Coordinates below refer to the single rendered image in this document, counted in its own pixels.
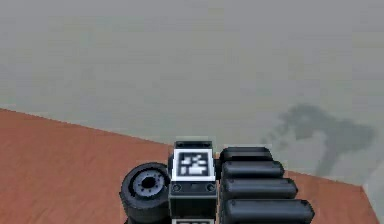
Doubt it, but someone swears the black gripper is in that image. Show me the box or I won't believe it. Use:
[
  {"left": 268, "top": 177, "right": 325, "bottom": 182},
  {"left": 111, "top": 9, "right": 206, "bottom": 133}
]
[{"left": 119, "top": 162, "right": 172, "bottom": 224}]

